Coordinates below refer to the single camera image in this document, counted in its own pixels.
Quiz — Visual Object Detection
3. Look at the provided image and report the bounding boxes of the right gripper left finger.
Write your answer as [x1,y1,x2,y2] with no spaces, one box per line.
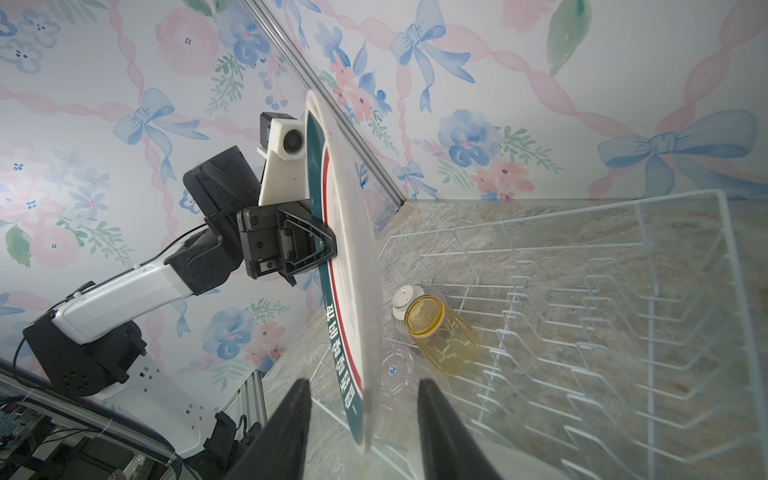
[224,379,312,480]

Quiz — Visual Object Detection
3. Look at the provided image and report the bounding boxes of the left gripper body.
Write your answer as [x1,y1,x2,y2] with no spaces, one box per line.
[236,202,299,280]

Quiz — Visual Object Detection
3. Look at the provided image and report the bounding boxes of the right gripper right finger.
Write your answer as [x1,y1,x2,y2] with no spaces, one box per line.
[417,379,477,462]

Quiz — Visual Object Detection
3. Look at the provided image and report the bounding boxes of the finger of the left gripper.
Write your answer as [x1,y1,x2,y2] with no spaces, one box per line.
[277,201,337,285]

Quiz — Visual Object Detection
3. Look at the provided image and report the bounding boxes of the green red rim plate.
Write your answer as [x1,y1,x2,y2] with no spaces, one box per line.
[305,92,384,454]

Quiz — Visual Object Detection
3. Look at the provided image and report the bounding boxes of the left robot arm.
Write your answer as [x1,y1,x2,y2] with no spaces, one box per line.
[23,146,337,397]

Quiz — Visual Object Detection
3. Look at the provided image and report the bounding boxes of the clear glass cup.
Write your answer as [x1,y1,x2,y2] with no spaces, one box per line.
[380,345,419,415]

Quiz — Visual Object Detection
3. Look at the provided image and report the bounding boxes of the yellow glass cup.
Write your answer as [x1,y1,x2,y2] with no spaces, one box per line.
[404,294,482,375]

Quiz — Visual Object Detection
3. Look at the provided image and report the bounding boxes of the white ceramic bowl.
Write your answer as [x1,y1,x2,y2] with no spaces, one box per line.
[391,284,445,321]

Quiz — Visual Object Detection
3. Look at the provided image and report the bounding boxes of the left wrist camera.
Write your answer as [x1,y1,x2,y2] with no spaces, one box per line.
[258,112,309,206]

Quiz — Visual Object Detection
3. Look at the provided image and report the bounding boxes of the white wire dish rack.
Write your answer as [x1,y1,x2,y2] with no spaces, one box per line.
[375,190,767,479]

